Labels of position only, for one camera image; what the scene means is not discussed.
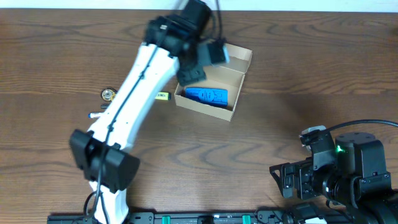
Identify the yellow highlighter pen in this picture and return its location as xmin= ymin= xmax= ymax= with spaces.
xmin=155 ymin=91 xmax=171 ymax=101

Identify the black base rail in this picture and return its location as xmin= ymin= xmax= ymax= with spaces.
xmin=47 ymin=203 xmax=354 ymax=224

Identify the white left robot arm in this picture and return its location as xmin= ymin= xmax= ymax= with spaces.
xmin=69 ymin=1 xmax=212 ymax=223

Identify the correction tape dispenser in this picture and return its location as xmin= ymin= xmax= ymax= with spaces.
xmin=100 ymin=88 xmax=117 ymax=102

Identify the brown cardboard box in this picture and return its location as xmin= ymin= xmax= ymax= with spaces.
xmin=174 ymin=44 xmax=252 ymax=121

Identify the blue whiteboard duster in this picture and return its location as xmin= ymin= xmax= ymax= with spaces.
xmin=185 ymin=87 xmax=228 ymax=107

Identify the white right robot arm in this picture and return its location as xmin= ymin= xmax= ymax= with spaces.
xmin=269 ymin=131 xmax=397 ymax=223

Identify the blue whiteboard marker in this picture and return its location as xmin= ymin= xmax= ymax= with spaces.
xmin=88 ymin=112 xmax=103 ymax=119

